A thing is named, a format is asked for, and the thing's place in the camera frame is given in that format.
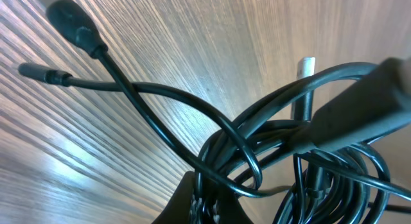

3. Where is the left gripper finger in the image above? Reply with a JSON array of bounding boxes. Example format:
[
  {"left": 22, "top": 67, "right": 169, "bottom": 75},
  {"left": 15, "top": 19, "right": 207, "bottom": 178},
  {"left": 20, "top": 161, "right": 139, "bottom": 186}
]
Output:
[{"left": 153, "top": 171, "right": 252, "bottom": 224}]

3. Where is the black cable bundle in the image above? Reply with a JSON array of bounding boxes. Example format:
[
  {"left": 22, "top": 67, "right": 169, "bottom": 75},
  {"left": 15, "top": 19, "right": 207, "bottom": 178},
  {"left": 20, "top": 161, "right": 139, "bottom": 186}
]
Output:
[{"left": 17, "top": 0, "right": 411, "bottom": 224}]

